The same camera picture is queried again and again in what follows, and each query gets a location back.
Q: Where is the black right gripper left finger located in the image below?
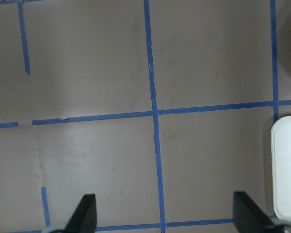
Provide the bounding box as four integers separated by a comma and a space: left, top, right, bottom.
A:
65, 194, 97, 233

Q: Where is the white square tray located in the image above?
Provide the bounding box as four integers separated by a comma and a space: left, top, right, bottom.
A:
271, 116, 291, 222

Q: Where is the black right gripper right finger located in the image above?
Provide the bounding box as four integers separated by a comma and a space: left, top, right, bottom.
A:
233, 191, 276, 233

